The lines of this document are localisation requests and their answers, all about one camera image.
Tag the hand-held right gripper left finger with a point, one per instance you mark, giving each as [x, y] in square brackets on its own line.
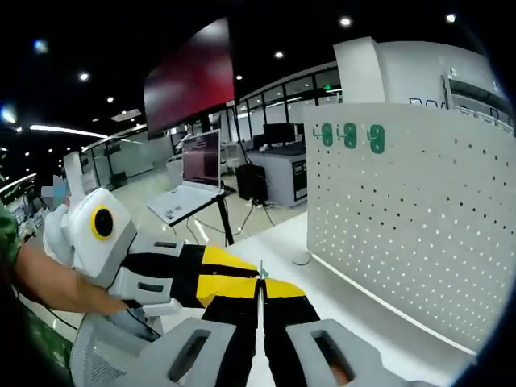
[230, 346]

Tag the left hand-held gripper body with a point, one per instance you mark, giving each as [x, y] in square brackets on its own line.
[88, 242]

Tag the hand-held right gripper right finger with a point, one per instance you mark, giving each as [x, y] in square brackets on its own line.
[294, 346]

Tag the white perforated mounting plate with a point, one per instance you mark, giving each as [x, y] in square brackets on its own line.
[403, 225]

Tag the black laptop stand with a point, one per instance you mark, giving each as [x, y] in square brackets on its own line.
[223, 217]

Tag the white mesh office chair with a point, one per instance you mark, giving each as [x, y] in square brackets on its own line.
[105, 359]

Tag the black computer tower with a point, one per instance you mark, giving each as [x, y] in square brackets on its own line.
[252, 183]

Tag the open laptop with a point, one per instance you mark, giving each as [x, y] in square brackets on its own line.
[201, 161]

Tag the thin ceiling light strip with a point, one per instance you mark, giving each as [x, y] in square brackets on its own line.
[64, 130]

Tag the grey counter desk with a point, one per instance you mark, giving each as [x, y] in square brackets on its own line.
[278, 173]

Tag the black desktop monitor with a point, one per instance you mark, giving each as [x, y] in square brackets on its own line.
[278, 133]

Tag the large red display screen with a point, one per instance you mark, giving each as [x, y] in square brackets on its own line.
[189, 80]

